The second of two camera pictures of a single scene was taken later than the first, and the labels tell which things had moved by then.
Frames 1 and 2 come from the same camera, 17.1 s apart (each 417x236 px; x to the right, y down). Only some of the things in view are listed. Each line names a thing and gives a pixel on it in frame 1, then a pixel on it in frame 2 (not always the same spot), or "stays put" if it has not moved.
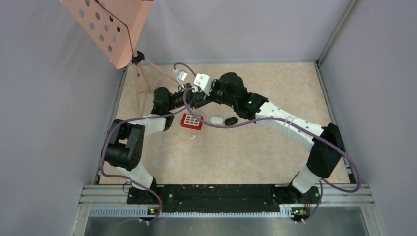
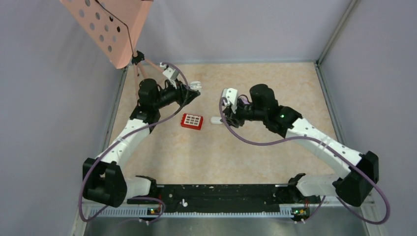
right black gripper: (210, 98) to (233, 119)
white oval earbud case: (216, 120) stays put
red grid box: (190, 121) stays put
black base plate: (217, 199) stays put
